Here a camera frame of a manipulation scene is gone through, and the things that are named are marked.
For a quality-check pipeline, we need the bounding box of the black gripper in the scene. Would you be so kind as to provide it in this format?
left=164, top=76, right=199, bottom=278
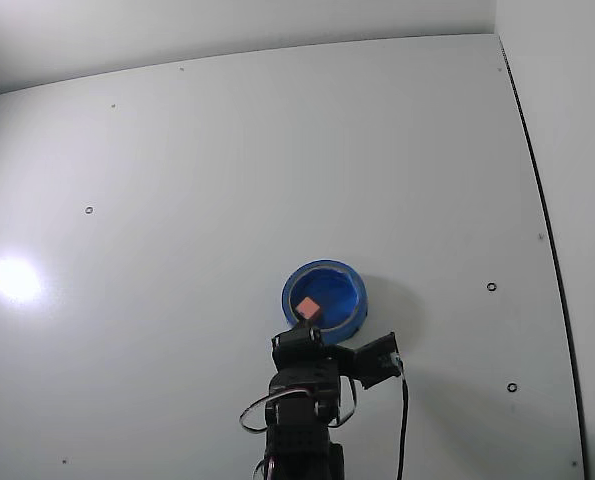
left=270, top=320, right=364, bottom=382

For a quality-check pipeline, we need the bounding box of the small orange pink cube block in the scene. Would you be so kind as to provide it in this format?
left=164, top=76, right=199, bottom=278
left=294, top=295, right=322, bottom=322

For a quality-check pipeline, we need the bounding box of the blue tape roll bin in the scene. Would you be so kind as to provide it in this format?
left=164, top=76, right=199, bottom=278
left=280, top=258, right=369, bottom=346

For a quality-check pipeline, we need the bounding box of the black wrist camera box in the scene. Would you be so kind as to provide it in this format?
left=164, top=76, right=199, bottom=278
left=354, top=330, right=404, bottom=392

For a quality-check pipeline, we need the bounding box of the thin dark servo wire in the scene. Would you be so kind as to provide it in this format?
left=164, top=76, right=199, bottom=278
left=326, top=377, right=359, bottom=429

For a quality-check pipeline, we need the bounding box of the white black servo wire loop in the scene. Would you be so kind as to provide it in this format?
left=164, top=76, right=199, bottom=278
left=238, top=389, right=319, bottom=434

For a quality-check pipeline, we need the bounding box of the black camera cable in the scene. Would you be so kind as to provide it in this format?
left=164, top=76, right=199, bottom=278
left=393, top=369, right=411, bottom=480

